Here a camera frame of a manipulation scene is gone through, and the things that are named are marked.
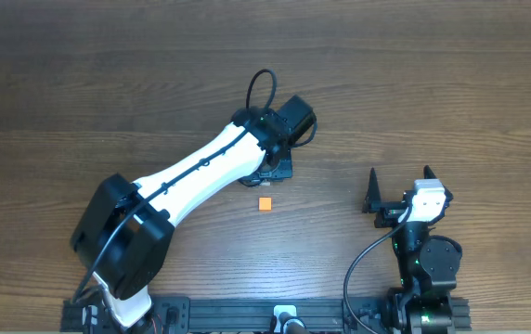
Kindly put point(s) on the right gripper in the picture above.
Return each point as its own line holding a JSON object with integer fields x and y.
{"x": 391, "y": 213}

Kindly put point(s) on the orange cube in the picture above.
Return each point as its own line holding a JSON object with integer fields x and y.
{"x": 265, "y": 204}

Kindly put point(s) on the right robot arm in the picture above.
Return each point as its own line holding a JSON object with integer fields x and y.
{"x": 437, "y": 260}

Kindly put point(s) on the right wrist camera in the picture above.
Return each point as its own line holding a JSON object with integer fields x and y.
{"x": 428, "y": 199}

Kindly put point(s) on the mounting rail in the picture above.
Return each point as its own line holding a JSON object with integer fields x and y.
{"x": 228, "y": 315}

